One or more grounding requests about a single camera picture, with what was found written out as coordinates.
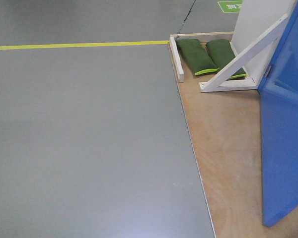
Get white wooden edge bar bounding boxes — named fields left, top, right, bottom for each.
left=169, top=35, right=184, bottom=83

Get white diagonal wooden brace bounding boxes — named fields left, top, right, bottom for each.
left=199, top=13, right=289, bottom=93

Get plywood platform base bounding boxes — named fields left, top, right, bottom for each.
left=167, top=31, right=298, bottom=238

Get green sandbag outer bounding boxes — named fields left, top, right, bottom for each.
left=176, top=39, right=219, bottom=76

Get green sandbag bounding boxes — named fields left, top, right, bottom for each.
left=206, top=39, right=235, bottom=72
left=176, top=39, right=219, bottom=76

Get green sandbag inner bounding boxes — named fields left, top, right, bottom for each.
left=206, top=39, right=235, bottom=72

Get green floor sign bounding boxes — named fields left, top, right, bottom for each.
left=218, top=0, right=243, bottom=13

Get dark tether rope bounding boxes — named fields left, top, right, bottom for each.
left=176, top=0, right=197, bottom=38

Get white wall panel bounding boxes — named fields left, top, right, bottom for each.
left=232, top=0, right=296, bottom=85

